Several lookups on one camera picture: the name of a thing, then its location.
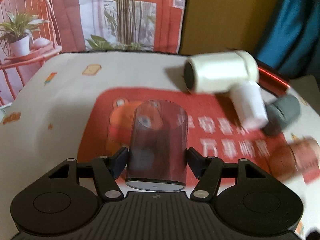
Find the smoky purple transparent cup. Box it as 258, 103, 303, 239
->
125, 100, 188, 191

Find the small white cup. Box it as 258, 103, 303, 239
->
229, 81, 268, 131

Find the red-brown transparent cup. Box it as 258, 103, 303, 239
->
268, 137, 319, 183

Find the grey transparent cup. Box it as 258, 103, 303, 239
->
262, 94, 301, 136

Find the shiny red metallic cup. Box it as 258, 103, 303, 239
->
256, 59, 291, 97

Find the printed room scene backdrop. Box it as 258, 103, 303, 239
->
0, 0, 189, 107

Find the teal blue curtain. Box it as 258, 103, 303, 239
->
255, 0, 319, 80

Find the brown wooden panel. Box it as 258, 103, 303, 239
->
180, 0, 278, 55

